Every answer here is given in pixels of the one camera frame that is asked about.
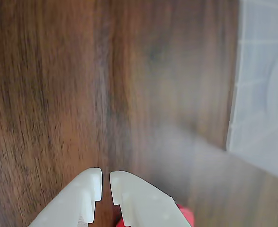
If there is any translucent plastic storage box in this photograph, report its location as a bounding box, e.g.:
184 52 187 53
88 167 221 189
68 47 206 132
225 0 278 185

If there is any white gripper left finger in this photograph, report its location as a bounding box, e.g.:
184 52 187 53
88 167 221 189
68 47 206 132
28 167 103 227

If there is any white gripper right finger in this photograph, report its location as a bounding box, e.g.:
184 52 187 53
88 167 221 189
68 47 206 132
109 170 193 227

